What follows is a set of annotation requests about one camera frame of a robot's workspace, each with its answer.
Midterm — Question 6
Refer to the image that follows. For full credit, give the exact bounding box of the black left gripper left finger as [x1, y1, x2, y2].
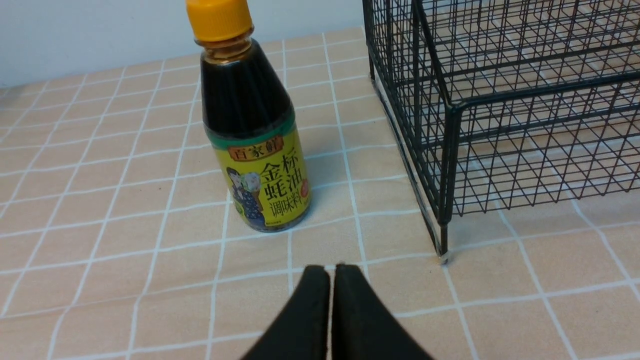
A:
[242, 265, 330, 360]

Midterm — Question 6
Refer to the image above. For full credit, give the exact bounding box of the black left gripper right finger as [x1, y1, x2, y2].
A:
[331, 263, 433, 360]

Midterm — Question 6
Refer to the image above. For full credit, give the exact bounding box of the yellow-capped oyster sauce bottle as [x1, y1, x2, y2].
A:
[185, 0, 312, 233]

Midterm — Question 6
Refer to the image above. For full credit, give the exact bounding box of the black wire mesh shelf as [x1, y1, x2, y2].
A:
[361, 0, 640, 264]

